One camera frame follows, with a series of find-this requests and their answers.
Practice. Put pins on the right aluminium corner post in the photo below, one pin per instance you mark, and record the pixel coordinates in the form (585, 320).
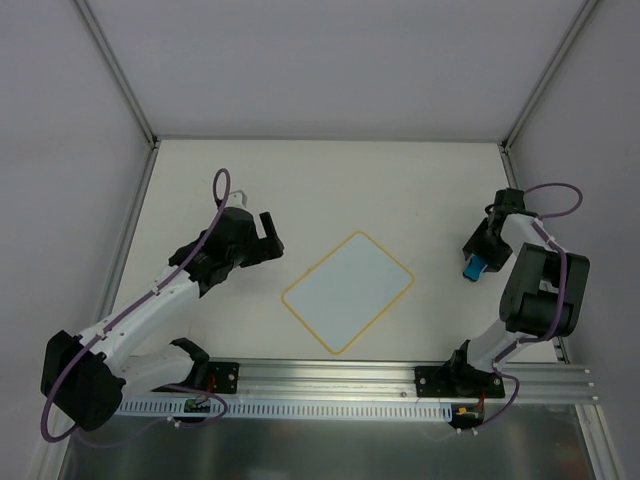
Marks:
(559, 55)

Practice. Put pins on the left green circuit board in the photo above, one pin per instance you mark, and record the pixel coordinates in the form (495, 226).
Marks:
(197, 406)

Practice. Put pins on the right small circuit board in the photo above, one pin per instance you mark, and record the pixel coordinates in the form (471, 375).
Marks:
(473, 412)

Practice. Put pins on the yellow-framed small whiteboard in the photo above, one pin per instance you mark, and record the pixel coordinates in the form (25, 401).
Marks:
(347, 291)

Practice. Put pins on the blue bone-shaped eraser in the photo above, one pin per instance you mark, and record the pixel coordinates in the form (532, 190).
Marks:
(474, 269)

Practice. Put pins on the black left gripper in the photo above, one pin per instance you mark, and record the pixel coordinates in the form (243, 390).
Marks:
(265, 242)

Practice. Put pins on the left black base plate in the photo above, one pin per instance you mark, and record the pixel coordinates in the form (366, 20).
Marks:
(222, 377)

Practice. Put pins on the left aluminium corner post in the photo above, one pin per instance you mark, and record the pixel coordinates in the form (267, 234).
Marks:
(109, 57)

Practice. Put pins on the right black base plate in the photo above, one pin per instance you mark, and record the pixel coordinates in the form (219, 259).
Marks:
(435, 382)

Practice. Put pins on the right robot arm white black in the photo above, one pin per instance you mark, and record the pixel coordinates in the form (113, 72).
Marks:
(482, 352)

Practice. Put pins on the white slotted cable duct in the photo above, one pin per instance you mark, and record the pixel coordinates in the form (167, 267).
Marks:
(411, 411)

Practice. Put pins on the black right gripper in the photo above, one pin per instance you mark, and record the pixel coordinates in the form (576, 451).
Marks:
(486, 251)

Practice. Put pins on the front aluminium mounting rail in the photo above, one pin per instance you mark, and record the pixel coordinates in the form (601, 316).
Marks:
(325, 377)

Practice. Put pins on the aluminium corner post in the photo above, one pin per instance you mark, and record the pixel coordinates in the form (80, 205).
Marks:
(559, 55)
(109, 57)

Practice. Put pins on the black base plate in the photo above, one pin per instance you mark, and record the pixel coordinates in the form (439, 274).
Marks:
(222, 377)
(435, 382)

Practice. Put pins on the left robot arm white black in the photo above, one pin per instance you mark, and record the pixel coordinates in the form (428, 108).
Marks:
(113, 341)

